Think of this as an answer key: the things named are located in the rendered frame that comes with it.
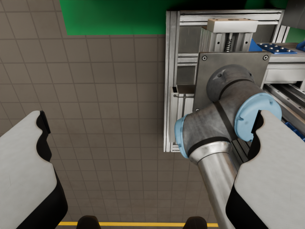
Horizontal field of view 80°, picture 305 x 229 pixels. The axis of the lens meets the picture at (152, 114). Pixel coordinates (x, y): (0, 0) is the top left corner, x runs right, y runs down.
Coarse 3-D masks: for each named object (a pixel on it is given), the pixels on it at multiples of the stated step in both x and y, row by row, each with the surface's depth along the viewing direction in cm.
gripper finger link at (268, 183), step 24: (264, 120) 10; (264, 144) 8; (288, 144) 8; (240, 168) 7; (264, 168) 7; (288, 168) 7; (240, 192) 6; (264, 192) 6; (288, 192) 6; (240, 216) 6; (264, 216) 5; (288, 216) 5
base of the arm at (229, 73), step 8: (232, 64) 59; (216, 72) 59; (224, 72) 57; (232, 72) 56; (240, 72) 55; (248, 72) 58; (208, 80) 62; (216, 80) 58; (224, 80) 56; (232, 80) 53; (240, 80) 52; (248, 80) 52; (208, 88) 61; (216, 88) 57; (224, 88) 54; (208, 96) 63; (216, 96) 57
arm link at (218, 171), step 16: (192, 112) 53; (208, 112) 48; (176, 128) 51; (192, 128) 48; (208, 128) 46; (224, 128) 46; (192, 144) 46; (208, 144) 44; (224, 144) 44; (192, 160) 48; (208, 160) 43; (224, 160) 42; (208, 176) 42; (224, 176) 40; (208, 192) 41; (224, 192) 38; (224, 208) 37; (224, 224) 36
